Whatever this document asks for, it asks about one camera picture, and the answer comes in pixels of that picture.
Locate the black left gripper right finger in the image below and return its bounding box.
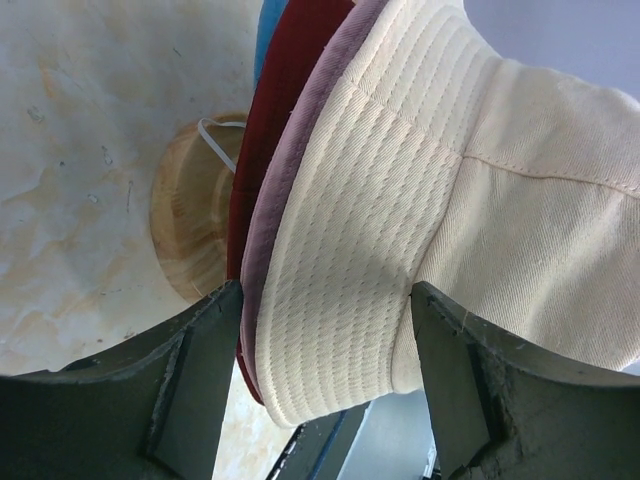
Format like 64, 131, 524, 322
410, 282, 639, 479

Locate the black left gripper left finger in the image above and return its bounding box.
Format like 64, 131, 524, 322
1, 281, 242, 479

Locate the beige bucket hat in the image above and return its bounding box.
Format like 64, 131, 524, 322
247, 1, 639, 428

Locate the dark red bucket hat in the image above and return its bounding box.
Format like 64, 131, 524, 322
225, 0, 357, 406

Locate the blue bucket hat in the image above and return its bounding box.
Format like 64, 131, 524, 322
254, 0, 288, 86

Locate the pink bucket hat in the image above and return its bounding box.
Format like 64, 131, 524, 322
239, 1, 386, 369

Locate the wooden hat stand base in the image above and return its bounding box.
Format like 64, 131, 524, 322
150, 112, 247, 304

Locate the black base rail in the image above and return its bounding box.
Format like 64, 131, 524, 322
266, 403, 369, 480

